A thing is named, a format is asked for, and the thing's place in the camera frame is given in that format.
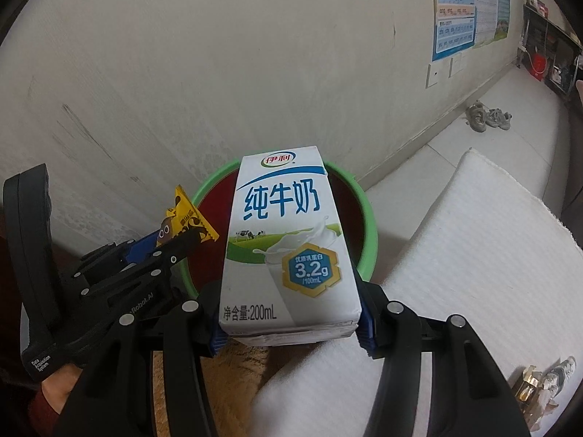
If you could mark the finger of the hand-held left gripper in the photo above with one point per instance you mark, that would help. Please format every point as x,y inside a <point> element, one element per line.
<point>155,273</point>
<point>139,248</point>

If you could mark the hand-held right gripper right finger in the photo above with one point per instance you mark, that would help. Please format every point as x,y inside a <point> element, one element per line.
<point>428,373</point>

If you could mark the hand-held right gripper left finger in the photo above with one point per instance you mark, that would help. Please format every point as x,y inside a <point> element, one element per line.
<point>182,373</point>

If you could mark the yellow candy wrapper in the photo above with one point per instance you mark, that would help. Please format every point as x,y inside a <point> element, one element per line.
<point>186,211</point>

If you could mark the brown cigarette pack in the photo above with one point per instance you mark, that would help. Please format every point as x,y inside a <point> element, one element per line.
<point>528,389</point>

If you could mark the white milk carton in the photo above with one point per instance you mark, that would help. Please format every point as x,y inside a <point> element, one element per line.
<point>282,236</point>

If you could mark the red bin with green rim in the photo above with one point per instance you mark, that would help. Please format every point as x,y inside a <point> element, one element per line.
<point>350,218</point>

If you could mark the person's left forearm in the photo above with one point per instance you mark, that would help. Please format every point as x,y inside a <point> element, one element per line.
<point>57,387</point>

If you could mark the tan plush cloth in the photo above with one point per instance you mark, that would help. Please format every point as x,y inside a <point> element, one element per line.
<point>237,387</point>

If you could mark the white foam board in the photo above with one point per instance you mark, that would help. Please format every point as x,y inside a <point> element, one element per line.
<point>478,259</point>

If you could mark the crumpled silver wrapper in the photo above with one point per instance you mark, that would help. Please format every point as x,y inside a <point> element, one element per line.
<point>560,375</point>

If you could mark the grey sneaker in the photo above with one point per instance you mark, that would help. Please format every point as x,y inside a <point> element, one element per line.
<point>477,116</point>
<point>498,118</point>

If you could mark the red bucket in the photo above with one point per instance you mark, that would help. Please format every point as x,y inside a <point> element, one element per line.
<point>537,66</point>

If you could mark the dark desk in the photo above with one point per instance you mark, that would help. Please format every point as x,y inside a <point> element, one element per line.
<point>551,41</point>

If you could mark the white wall socket plate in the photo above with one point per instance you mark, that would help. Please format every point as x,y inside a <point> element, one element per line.
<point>433,75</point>
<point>456,66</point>

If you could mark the large blue wall poster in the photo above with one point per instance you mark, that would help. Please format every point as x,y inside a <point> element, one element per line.
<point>453,9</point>

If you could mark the pale grid wall poster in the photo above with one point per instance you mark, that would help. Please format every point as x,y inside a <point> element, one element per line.
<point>485,4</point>

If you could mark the green blue wall poster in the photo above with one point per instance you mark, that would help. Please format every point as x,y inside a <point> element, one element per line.
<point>502,0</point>

